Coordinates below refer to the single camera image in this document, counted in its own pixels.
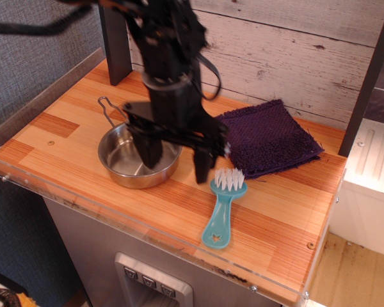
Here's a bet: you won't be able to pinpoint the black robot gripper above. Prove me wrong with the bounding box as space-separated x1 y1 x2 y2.
122 81 230 184

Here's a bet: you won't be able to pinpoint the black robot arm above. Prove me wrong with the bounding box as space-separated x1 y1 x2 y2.
98 1 228 184

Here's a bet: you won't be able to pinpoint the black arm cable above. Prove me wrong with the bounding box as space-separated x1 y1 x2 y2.
0 0 97 38

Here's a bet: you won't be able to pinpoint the small stainless steel pan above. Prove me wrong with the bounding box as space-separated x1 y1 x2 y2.
98 96 182 189

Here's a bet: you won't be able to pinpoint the dark grey left post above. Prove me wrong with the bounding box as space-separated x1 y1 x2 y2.
99 5 132 86

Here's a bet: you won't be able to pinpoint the folded violet towel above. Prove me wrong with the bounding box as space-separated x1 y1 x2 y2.
216 100 323 179

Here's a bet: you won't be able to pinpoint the silver dispenser button panel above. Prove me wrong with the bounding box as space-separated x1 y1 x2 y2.
115 253 194 306

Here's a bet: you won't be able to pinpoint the orange object bottom left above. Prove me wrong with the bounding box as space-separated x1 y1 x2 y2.
17 293 37 307

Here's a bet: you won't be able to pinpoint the dark grey right post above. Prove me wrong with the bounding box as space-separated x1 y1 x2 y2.
338 24 384 157

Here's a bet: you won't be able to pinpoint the dark grey post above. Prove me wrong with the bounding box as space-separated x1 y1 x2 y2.
99 5 132 86
338 24 384 157

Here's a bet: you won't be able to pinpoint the teal brush white bristles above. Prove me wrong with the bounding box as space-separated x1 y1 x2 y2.
202 168 248 249

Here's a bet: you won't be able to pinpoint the grey cabinet body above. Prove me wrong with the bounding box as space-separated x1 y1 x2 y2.
45 199 278 306

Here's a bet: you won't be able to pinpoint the clear acrylic edge guard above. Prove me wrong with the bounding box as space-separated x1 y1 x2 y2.
0 150 346 306

